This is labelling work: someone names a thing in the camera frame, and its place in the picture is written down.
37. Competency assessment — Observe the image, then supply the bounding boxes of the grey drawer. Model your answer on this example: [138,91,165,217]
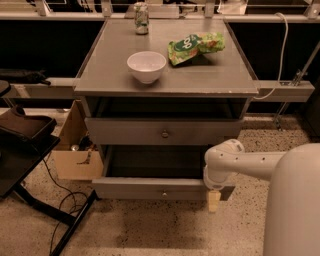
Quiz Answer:
[91,144,236,202]
[85,118,243,145]

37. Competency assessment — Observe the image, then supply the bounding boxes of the grey drawer cabinet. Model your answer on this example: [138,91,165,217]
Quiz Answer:
[73,18,260,148]

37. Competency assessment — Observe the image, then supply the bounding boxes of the black stand table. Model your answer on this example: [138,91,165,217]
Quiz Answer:
[0,79,101,256]

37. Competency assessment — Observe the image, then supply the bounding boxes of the green chip bag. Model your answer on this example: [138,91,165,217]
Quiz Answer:
[167,32,225,66]

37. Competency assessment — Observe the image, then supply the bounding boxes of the cardboard box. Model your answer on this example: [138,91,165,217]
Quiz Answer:
[52,100,103,180]

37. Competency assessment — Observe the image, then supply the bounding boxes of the black floor cable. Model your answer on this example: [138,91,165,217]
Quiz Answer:
[42,156,88,256]

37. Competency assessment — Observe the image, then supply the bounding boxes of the grey top drawer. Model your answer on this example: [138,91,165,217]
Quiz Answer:
[85,118,243,145]

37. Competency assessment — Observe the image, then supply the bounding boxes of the white bowl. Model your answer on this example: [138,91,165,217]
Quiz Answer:
[127,51,167,84]

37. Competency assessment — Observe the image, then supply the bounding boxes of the green white soda can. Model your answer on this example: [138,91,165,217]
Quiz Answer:
[134,2,149,35]

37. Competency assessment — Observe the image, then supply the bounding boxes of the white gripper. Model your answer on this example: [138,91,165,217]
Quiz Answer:
[203,146,234,213]

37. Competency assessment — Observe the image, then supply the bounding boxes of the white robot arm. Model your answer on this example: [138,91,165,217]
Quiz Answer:
[203,139,320,256]

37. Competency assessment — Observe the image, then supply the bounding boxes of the white hanging cable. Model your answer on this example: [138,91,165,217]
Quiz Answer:
[252,12,290,101]

